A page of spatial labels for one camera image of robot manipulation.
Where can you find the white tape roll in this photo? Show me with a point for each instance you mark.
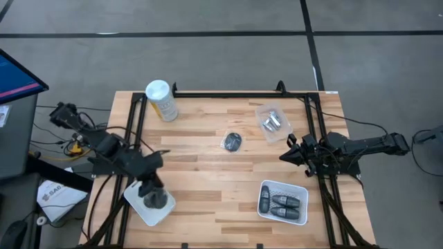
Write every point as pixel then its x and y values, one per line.
pixel 41 220

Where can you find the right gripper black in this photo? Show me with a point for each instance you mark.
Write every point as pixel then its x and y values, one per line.
pixel 309 155

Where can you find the white printed booklet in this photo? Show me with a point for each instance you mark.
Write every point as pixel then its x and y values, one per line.
pixel 59 200

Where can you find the white wipes canister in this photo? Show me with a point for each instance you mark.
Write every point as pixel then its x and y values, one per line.
pixel 162 100

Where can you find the black travel bottle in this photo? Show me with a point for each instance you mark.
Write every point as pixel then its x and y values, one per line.
pixel 285 212
pixel 285 201
pixel 264 198

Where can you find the black computer mouse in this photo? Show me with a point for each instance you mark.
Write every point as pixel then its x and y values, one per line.
pixel 13 235

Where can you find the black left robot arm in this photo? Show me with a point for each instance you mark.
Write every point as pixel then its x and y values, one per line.
pixel 104 145

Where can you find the grey desk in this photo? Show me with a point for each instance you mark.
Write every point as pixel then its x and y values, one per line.
pixel 15 138

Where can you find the clear bag with black disc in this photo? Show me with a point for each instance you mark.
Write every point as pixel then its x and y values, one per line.
pixel 232 141

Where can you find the black aluminium table frame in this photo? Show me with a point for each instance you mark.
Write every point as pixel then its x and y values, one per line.
pixel 242 94

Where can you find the blue screen monitor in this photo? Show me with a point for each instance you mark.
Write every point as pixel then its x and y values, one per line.
pixel 15 77

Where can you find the clear bag of silver tubes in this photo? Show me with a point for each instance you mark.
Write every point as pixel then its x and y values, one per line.
pixel 273 121

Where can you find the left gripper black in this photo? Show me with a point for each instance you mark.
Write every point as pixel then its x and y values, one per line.
pixel 149 185

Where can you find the white flat tray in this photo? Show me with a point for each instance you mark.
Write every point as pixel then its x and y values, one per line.
pixel 152 216

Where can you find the white plastic basket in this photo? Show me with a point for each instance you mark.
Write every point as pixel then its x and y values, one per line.
pixel 301 197

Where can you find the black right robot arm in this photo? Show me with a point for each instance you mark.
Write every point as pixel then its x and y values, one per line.
pixel 356 147

